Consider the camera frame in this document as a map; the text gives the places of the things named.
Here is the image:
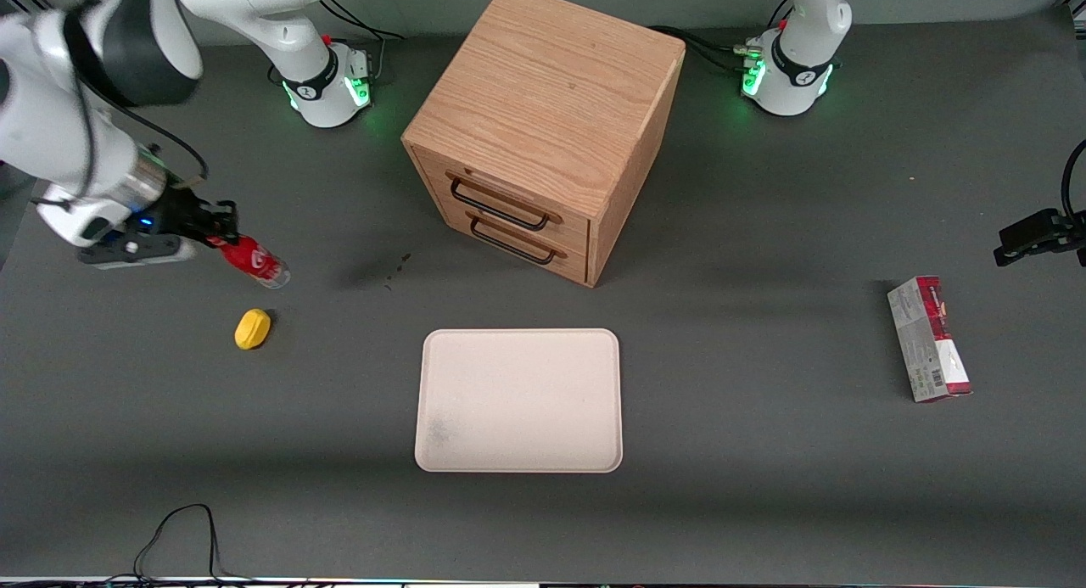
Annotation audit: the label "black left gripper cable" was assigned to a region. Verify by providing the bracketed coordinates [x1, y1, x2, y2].
[1061, 138, 1086, 224]

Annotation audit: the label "wide wooden drawer front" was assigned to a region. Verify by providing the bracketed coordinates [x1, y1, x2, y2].
[418, 149, 592, 251]

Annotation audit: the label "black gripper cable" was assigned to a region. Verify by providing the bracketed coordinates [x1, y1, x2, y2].
[1061, 138, 1086, 224]
[64, 11, 210, 190]

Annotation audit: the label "yellow lemon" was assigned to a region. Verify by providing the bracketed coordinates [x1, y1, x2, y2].
[234, 308, 272, 351]

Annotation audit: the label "red coke bottle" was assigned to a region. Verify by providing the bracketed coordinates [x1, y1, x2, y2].
[216, 235, 291, 289]

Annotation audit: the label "thin black floor cable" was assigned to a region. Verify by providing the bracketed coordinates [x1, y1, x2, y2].
[102, 503, 255, 586]

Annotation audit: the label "black right arm base cables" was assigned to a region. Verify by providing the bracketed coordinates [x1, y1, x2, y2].
[268, 0, 405, 87]

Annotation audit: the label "black left arm base cables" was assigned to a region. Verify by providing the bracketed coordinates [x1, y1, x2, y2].
[648, 1, 794, 76]

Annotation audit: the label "short black drawer handle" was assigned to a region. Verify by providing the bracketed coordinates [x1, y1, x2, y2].
[468, 216, 568, 266]

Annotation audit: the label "black arm base cables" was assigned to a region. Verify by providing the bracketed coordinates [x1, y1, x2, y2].
[268, 0, 405, 87]
[648, 1, 794, 76]

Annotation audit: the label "long black drawer handle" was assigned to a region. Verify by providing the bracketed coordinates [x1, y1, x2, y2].
[446, 173, 563, 232]

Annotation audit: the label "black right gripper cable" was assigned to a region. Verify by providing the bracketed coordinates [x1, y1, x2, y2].
[64, 11, 210, 190]

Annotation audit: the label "beige plastic tray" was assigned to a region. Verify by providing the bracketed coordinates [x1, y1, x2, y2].
[414, 328, 624, 473]

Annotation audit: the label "grey and red carton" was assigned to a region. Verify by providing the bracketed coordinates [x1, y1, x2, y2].
[887, 276, 973, 403]

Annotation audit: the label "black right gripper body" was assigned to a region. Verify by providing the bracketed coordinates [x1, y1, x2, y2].
[126, 184, 213, 243]

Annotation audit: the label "narrow wooden drawer front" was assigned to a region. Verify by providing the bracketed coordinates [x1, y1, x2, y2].
[445, 208, 591, 284]

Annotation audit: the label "wooden drawer cabinet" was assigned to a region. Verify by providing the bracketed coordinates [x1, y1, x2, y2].
[401, 0, 686, 288]

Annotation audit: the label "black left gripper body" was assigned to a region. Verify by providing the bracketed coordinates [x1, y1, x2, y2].
[1052, 208, 1086, 268]

